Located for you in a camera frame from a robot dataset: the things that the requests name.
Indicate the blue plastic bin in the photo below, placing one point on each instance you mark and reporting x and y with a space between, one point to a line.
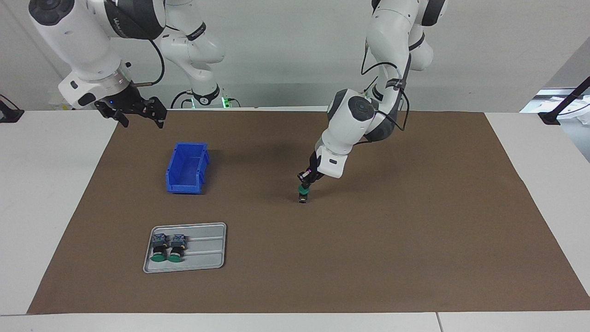
186 166

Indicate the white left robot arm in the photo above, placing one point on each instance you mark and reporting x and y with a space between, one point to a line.
350 120

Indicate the green push button switch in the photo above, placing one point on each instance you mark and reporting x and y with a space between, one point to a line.
176 246
303 197
159 246

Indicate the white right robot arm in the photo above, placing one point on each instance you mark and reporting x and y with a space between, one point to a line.
76 41

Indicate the brown table mat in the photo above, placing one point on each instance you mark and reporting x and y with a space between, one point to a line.
322 258

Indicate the black table clamp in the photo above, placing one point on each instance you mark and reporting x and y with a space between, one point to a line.
11 115

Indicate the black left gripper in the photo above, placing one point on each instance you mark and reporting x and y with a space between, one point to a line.
315 165

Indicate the white background object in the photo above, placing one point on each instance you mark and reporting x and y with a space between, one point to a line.
580 114

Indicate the black slanted stand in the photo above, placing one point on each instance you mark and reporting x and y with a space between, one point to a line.
551 117

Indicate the silver metal tray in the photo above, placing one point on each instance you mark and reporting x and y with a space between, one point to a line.
207 251

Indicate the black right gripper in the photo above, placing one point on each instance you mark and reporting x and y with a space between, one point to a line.
124 102

